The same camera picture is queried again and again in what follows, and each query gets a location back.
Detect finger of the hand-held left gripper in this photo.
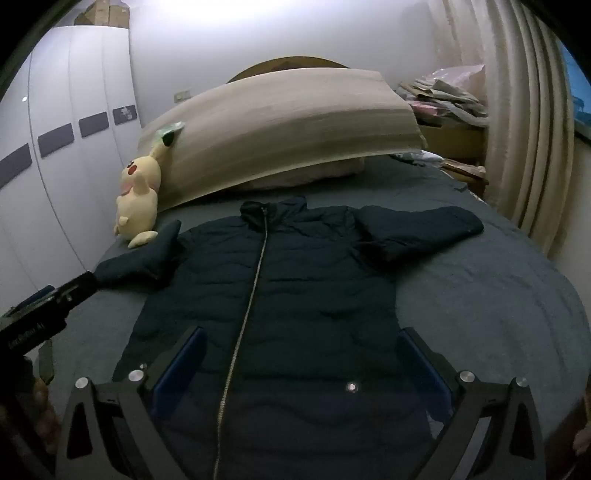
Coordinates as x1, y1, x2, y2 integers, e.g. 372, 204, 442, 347
13, 284, 57, 311
53, 271, 100, 306

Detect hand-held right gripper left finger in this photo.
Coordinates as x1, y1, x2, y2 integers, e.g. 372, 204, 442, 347
54, 325, 208, 480

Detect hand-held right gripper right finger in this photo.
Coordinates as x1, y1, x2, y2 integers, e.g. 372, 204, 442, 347
398, 327, 548, 480

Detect dark navy puffer jacket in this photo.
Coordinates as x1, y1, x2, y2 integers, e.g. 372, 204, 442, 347
95, 195, 485, 480

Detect pile of folded clothes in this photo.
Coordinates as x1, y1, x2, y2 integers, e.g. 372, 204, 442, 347
397, 76, 490, 127

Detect bed with blue sheet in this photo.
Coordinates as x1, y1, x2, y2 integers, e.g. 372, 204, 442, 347
46, 152, 591, 480

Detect white wardrobe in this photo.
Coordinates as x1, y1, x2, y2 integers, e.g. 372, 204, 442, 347
0, 23, 144, 315

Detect yellow plush toy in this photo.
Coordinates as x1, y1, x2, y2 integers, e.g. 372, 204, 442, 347
113, 134, 178, 250

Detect white crumpled cloth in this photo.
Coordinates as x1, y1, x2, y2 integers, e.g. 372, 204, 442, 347
390, 150, 444, 167

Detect pink pillow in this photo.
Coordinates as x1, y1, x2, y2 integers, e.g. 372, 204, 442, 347
235, 157, 365, 191

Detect wooden nightstand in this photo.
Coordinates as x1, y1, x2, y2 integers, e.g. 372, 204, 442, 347
418, 122, 490, 199

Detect beige curtain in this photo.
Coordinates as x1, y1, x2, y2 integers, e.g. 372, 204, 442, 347
427, 0, 578, 259

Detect wooden headboard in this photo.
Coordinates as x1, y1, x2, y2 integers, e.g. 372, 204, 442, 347
226, 56, 352, 84

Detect pink plastic bag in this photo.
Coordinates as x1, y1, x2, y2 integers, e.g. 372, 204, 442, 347
425, 65, 488, 88

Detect window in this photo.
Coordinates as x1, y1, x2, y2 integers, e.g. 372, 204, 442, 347
556, 39, 591, 139

